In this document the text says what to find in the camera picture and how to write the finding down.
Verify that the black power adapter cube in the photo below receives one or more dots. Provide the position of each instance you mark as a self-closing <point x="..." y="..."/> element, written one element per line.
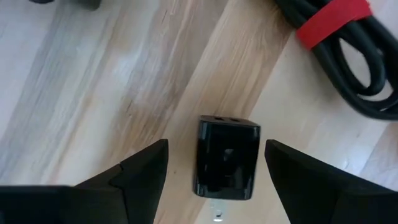
<point x="227" y="158"/>

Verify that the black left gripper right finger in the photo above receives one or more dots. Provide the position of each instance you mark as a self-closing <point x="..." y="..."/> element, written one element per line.
<point x="311" y="186"/>

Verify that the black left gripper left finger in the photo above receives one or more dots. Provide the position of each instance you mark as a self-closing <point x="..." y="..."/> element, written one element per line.
<point x="140" y="183"/>

